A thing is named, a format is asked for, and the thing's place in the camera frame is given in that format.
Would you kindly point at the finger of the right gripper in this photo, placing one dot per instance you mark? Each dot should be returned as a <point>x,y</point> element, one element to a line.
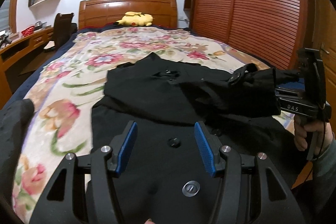
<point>292,86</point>

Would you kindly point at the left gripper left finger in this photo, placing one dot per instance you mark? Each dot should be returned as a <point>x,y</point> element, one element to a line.
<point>122,146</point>

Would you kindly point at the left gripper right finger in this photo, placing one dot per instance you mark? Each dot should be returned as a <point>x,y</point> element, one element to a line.
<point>209,147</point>

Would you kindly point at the black coat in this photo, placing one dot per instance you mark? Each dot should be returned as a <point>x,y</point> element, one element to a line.
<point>166,179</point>

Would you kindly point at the floral blanket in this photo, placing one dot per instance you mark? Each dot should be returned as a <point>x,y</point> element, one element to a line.
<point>66,88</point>

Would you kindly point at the wooden door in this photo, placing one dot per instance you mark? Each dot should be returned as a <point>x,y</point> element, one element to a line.
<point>324,40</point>

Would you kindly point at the red-brown slatted wardrobe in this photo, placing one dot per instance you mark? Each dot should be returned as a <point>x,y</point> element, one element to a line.
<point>272,30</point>

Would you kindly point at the dark grey jacket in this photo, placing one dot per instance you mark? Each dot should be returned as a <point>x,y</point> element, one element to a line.
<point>14,120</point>

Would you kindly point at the yellow plush toy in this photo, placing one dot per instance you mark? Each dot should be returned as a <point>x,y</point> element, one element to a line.
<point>134,19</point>

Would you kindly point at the dark wooden chair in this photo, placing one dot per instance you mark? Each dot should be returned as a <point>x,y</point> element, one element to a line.
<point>63,29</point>

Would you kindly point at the wooden headboard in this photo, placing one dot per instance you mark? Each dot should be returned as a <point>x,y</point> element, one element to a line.
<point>99,13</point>

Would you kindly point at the wooden desk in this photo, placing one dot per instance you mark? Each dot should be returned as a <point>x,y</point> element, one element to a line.
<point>18,50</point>

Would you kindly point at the red basket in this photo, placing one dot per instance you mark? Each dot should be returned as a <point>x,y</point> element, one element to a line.
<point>28,31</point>

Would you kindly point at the window blind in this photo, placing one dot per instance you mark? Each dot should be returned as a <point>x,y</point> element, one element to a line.
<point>4,15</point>

